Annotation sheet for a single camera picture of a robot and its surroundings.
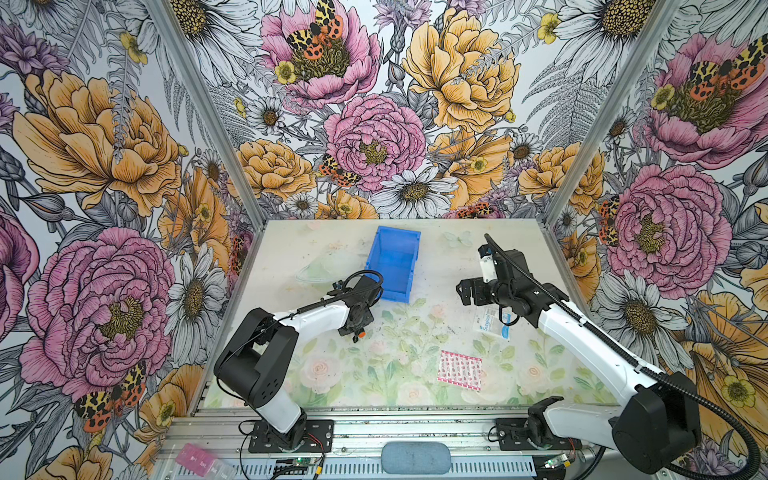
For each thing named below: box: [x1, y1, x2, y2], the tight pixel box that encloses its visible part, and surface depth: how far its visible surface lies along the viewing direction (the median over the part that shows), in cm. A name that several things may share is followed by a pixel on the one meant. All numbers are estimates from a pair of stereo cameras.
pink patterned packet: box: [438, 350, 483, 390], surface depth 87 cm
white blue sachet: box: [473, 304, 512, 340], surface depth 94 cm
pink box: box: [175, 443, 217, 477], surface depth 72 cm
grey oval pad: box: [381, 441, 452, 475], surface depth 70 cm
